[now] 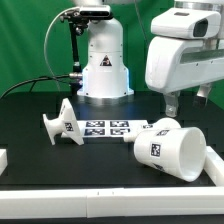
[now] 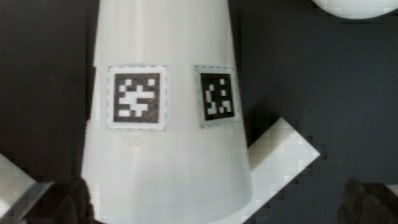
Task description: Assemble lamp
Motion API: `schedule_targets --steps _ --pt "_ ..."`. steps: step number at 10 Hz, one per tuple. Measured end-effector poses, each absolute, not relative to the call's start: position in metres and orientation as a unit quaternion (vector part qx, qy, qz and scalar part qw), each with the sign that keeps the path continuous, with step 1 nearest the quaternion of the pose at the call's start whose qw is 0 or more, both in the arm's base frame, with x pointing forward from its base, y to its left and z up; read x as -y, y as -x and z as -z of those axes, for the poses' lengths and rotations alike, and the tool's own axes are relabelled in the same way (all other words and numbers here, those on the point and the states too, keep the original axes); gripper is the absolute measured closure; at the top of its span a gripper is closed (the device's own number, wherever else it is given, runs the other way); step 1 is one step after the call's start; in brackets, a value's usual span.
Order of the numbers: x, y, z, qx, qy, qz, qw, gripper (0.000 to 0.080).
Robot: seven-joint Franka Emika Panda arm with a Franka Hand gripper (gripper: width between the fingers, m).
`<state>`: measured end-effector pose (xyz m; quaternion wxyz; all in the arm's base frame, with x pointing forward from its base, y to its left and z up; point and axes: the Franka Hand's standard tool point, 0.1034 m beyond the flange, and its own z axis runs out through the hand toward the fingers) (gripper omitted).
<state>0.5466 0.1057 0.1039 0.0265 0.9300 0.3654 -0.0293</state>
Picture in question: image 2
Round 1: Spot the white conical lamp shade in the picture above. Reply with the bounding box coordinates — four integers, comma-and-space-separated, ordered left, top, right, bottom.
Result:
82, 0, 253, 224

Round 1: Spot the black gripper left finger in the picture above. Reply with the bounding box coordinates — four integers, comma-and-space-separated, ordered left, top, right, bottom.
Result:
34, 177, 100, 224

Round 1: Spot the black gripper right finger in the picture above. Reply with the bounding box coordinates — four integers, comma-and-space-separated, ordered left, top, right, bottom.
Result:
338, 178, 398, 224

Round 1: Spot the white lamp base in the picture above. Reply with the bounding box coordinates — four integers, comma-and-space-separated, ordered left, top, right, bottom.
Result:
210, 118, 320, 224

